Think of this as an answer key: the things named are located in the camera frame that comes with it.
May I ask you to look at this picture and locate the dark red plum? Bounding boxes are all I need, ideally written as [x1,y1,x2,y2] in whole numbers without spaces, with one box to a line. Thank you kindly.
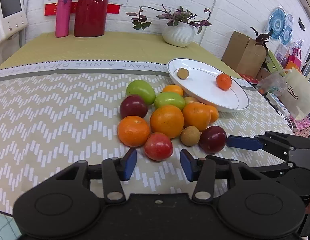
[119,95,148,118]
[198,126,227,154]

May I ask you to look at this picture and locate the beige tote bag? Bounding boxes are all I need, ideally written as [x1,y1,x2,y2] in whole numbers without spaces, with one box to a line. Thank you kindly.
[279,68,310,120]

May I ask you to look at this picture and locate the white porcelain plate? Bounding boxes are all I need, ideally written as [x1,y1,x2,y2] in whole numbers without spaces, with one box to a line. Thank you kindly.
[167,59,250,113]

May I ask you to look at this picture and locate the dark purple potted plant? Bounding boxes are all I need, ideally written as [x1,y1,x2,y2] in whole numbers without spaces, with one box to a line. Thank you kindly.
[251,27,273,56]

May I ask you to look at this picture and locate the small orange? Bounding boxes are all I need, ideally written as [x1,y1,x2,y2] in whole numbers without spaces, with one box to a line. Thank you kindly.
[162,85,184,96]
[207,105,219,123]

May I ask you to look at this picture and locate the small brown longan front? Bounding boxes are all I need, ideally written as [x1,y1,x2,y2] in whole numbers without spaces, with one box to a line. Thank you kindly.
[177,68,189,80]

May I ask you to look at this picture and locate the green cardboard box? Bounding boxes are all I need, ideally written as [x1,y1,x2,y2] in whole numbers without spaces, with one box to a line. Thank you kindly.
[265,50,283,74]

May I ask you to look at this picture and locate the red apple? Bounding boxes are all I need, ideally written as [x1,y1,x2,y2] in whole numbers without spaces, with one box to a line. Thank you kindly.
[144,132,173,161]

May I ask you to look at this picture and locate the purple green trailing plant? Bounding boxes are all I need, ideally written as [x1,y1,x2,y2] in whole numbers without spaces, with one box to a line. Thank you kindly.
[125,5,212,35]

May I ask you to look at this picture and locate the small orange back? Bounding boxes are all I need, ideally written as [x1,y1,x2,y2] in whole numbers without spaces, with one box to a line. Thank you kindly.
[162,85,184,96]

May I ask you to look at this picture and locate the white ribbed plant pot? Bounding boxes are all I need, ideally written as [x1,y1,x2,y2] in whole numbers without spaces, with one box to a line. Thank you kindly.
[162,22,195,48]

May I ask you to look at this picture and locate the pink thermos bottle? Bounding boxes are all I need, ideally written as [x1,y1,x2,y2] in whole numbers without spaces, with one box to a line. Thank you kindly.
[55,0,72,37]

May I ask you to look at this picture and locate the red envelope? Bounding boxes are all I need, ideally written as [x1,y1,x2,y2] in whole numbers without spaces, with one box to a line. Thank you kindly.
[240,74,259,85]

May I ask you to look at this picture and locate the white power strip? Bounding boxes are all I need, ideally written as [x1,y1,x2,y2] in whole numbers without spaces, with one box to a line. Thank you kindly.
[266,93,290,116]

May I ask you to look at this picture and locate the brown cardboard box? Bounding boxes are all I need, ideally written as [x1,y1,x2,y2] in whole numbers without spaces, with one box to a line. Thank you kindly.
[222,31,266,77]

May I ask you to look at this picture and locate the red thermos jug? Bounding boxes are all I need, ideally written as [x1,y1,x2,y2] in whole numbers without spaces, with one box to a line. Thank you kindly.
[74,0,108,37]

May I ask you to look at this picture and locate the small brown longan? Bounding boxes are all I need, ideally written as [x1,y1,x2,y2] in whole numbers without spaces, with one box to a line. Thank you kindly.
[179,126,201,147]
[177,68,189,80]

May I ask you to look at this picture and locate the clear plastic bag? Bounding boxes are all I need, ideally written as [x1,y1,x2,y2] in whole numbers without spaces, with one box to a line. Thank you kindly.
[256,70,290,96]

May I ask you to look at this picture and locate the blue round wall decoration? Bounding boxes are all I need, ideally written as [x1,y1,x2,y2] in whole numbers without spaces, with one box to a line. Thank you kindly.
[267,7,286,40]

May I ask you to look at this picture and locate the mandarin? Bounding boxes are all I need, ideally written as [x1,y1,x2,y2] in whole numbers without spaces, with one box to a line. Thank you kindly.
[216,73,232,91]

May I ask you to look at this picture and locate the yellow red small fruit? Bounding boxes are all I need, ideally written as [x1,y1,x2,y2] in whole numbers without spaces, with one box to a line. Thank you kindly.
[184,96,199,105]

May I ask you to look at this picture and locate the large orange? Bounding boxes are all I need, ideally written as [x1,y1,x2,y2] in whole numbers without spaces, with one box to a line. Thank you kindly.
[150,105,184,139]

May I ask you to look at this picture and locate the green mango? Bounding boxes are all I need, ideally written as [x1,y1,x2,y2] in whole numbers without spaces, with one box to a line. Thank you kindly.
[154,92,186,111]
[126,80,156,105]

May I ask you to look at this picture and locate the white water dispenser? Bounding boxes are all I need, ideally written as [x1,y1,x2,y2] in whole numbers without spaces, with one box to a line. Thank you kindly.
[0,0,28,65]

